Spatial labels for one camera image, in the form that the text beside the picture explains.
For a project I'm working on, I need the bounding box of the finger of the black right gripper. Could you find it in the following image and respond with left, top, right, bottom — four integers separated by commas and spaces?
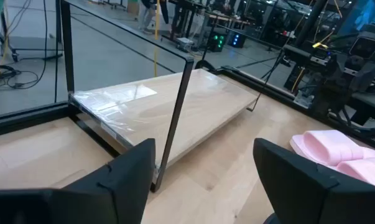
310, 63, 340, 116
350, 63, 375, 91

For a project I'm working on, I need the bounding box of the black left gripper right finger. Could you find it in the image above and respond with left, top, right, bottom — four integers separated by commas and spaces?
252, 138, 375, 224

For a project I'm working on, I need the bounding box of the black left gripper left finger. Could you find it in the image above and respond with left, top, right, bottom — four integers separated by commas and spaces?
0, 138, 156, 224

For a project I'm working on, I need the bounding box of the pink slide sandal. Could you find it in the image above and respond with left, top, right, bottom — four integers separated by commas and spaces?
289, 129, 375, 167
335, 157, 375, 190

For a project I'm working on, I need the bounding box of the black metal pole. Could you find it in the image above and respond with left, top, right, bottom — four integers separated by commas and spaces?
294, 0, 328, 47

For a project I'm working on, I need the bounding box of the blue monitor screen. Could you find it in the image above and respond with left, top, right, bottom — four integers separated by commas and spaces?
339, 0, 375, 35

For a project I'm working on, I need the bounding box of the computer with blue lights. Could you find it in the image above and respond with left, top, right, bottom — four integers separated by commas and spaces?
227, 30, 246, 49

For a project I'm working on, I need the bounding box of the computer with green lights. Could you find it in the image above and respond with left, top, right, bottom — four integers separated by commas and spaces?
209, 30, 227, 53

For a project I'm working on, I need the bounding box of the wooden top desk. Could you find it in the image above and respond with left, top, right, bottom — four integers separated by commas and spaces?
202, 11, 253, 52

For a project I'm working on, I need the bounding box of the white power adapter box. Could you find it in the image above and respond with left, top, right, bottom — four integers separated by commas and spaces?
176, 37, 195, 52

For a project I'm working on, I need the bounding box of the grey cart base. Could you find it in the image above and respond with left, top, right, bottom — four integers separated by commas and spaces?
0, 9, 63, 63

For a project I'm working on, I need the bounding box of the person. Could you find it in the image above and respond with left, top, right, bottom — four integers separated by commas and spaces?
137, 0, 170, 35

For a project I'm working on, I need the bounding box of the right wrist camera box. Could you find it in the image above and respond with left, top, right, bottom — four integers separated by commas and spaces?
348, 30, 375, 62

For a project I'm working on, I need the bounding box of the wooden shelf with black frame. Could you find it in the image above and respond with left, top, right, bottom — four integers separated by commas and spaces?
60, 0, 259, 193

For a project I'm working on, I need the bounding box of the black cable coil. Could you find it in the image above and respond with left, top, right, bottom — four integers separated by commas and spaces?
0, 63, 48, 91

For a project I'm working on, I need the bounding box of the yellow hanging cable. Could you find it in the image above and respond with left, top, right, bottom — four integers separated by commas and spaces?
153, 0, 160, 78

